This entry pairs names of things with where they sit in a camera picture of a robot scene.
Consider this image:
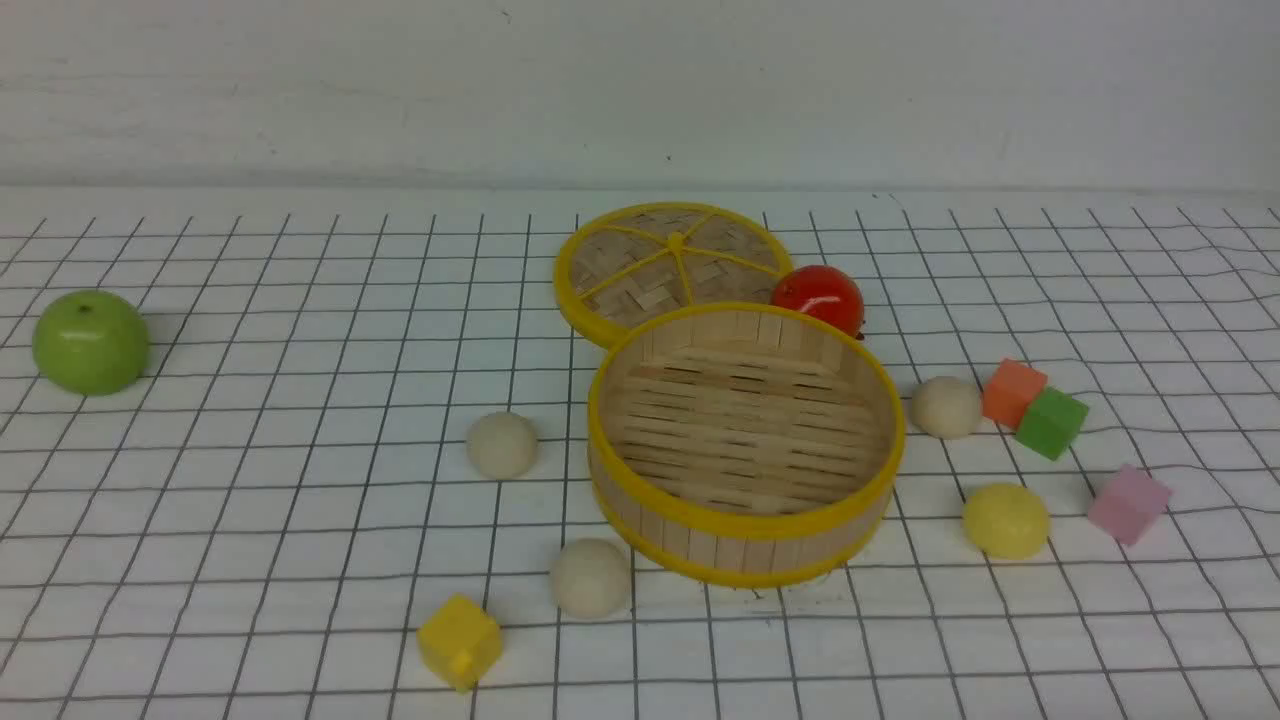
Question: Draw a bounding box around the white bun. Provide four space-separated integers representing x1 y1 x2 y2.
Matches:
466 413 539 480
908 375 983 439
550 538 631 620

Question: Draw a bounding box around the white bun front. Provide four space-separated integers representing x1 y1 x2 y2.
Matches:
550 538 631 620

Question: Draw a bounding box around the yellow bun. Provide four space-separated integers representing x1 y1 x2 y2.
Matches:
963 483 1051 560

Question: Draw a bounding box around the bamboo steamer lid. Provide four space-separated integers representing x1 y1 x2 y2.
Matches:
552 202 794 348

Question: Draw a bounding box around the bamboo steamer tray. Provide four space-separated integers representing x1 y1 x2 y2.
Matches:
588 304 906 588

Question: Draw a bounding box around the red tomato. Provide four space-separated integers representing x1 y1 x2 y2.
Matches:
771 265 865 341

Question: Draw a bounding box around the checkered white tablecloth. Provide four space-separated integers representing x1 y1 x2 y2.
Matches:
1 187 1279 719

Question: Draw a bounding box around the yellow cube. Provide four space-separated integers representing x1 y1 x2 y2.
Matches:
415 594 504 693

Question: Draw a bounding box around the orange cube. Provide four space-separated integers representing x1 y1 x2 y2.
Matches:
982 357 1048 430

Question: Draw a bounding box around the green cube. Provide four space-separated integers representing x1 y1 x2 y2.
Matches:
1014 386 1091 461

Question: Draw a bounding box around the pink cube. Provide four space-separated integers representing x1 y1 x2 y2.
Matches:
1087 464 1172 546

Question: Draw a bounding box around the green apple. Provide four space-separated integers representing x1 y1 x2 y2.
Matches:
32 290 151 396

